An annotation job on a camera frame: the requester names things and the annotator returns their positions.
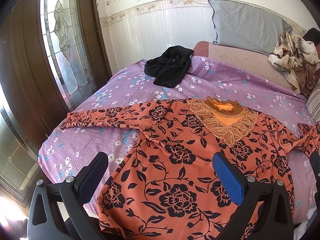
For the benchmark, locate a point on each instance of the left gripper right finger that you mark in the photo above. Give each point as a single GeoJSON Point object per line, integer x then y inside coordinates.
{"type": "Point", "coordinates": [275, 221]}

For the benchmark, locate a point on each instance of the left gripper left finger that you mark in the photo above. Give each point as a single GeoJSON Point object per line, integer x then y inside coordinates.
{"type": "Point", "coordinates": [45, 219]}

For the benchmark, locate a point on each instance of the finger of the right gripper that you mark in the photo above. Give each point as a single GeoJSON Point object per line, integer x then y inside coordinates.
{"type": "Point", "coordinates": [314, 162]}

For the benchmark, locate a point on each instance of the orange black floral blouse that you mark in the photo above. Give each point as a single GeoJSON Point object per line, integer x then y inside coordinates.
{"type": "Point", "coordinates": [166, 187]}

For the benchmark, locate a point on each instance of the striped cushion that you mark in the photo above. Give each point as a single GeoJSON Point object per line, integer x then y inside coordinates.
{"type": "Point", "coordinates": [313, 103]}

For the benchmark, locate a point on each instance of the purple floral bed sheet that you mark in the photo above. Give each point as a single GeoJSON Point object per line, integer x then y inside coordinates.
{"type": "Point", "coordinates": [66, 152]}

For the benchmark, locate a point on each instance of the beige floral blanket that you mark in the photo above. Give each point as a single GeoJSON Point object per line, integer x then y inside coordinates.
{"type": "Point", "coordinates": [298, 61]}

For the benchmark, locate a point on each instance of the black cloth by headboard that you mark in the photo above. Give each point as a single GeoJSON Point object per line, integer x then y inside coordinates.
{"type": "Point", "coordinates": [312, 35]}

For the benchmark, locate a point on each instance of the grey pillow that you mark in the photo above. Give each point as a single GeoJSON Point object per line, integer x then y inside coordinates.
{"type": "Point", "coordinates": [244, 26]}

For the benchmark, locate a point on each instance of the wooden stained glass door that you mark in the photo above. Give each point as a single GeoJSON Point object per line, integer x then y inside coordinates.
{"type": "Point", "coordinates": [52, 59]}

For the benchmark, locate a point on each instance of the black crumpled garment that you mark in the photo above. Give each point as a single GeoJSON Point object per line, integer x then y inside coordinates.
{"type": "Point", "coordinates": [169, 68]}

